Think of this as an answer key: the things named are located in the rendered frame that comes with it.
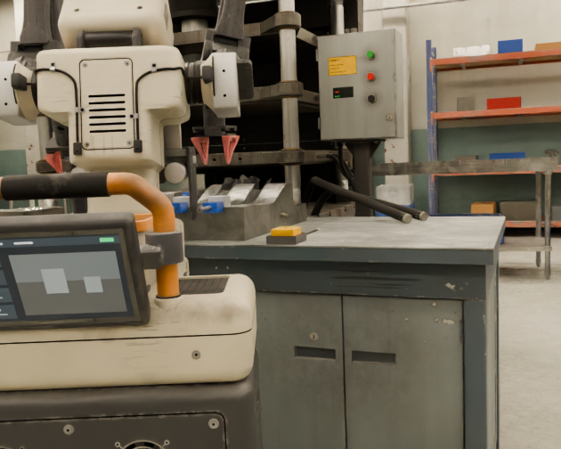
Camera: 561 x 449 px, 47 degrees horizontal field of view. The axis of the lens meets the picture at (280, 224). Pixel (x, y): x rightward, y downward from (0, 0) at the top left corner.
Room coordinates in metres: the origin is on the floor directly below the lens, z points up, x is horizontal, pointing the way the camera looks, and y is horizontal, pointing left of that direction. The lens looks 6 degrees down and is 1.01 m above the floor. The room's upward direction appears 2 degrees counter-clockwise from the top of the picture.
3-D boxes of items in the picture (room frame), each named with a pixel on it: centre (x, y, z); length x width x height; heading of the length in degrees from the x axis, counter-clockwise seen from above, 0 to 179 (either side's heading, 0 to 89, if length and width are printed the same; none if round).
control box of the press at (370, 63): (2.52, -0.33, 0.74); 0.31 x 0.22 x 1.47; 68
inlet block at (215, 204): (1.68, 0.18, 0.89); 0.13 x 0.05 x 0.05; 159
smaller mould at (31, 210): (2.22, 0.88, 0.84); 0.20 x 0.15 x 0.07; 158
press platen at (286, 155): (2.98, 0.34, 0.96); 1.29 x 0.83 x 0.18; 68
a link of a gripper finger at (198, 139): (1.72, 0.18, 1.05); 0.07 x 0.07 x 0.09; 68
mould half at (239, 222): (1.95, 0.12, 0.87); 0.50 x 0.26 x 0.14; 158
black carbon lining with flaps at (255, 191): (1.94, 0.14, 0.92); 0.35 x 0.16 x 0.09; 158
